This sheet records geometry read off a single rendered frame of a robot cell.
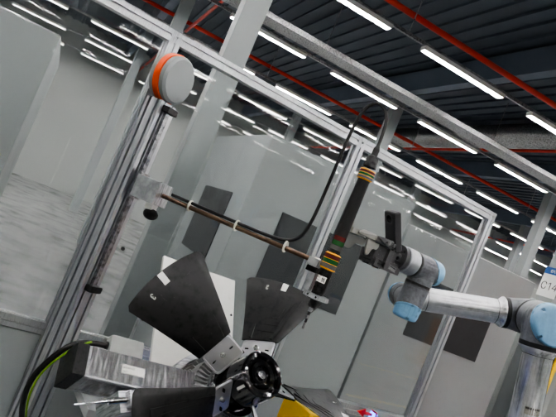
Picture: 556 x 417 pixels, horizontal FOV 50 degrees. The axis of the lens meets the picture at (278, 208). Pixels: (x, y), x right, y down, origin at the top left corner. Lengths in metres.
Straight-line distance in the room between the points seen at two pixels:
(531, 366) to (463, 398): 4.31
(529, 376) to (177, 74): 1.37
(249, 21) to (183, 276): 4.69
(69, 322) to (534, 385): 1.38
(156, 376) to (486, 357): 4.91
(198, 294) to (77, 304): 0.53
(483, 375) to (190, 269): 4.94
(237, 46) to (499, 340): 3.78
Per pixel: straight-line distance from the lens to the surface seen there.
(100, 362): 1.50
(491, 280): 6.00
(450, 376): 6.00
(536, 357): 1.88
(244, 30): 6.00
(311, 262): 1.58
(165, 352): 1.72
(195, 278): 1.53
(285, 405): 2.11
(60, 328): 1.96
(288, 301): 1.72
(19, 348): 2.13
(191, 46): 2.12
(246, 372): 1.48
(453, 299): 1.92
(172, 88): 1.92
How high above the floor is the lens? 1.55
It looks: 3 degrees up
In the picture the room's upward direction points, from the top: 23 degrees clockwise
